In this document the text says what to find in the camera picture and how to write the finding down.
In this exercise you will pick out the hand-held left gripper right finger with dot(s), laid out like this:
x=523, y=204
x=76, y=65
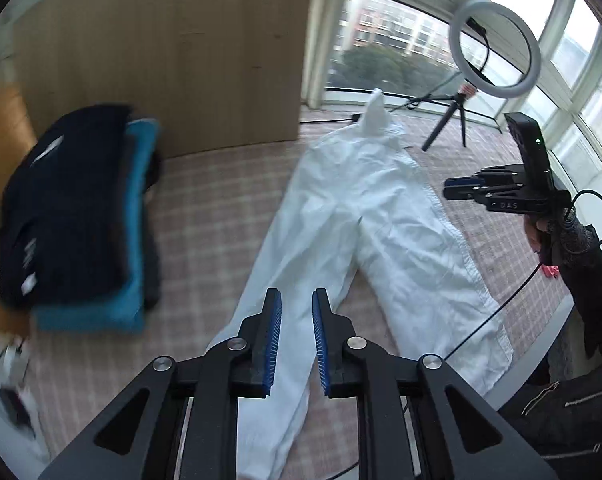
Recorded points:
x=318, y=345

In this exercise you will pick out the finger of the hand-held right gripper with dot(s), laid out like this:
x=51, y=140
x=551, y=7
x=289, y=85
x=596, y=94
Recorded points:
x=458, y=181
x=458, y=194

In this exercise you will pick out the person's right hand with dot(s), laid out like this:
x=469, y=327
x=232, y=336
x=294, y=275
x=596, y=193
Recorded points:
x=535, y=235

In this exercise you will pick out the person's black jacket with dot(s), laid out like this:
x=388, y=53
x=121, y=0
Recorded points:
x=571, y=420

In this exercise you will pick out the black phone holder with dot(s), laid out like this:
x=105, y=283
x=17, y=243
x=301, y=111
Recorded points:
x=476, y=24

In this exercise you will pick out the navy folded garment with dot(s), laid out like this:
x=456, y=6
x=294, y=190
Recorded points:
x=66, y=200

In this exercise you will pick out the white trousers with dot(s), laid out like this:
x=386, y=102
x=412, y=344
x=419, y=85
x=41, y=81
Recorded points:
x=381, y=220

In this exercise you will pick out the pale wooden board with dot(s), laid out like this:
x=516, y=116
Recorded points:
x=181, y=60

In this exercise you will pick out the red cloth item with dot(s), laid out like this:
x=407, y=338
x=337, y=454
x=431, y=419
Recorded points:
x=551, y=271

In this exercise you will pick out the orange pine board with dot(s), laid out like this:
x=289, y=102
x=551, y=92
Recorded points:
x=1, y=160

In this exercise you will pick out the dark grey folded garment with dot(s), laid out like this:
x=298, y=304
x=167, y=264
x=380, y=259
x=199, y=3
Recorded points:
x=153, y=270

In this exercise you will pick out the black power adapter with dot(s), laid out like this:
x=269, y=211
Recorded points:
x=16, y=405

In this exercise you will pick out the person's right forearm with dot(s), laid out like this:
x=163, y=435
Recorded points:
x=591, y=280

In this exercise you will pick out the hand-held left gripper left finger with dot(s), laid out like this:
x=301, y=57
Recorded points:
x=275, y=340

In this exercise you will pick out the white window frame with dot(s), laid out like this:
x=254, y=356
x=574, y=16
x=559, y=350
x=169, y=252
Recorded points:
x=326, y=35

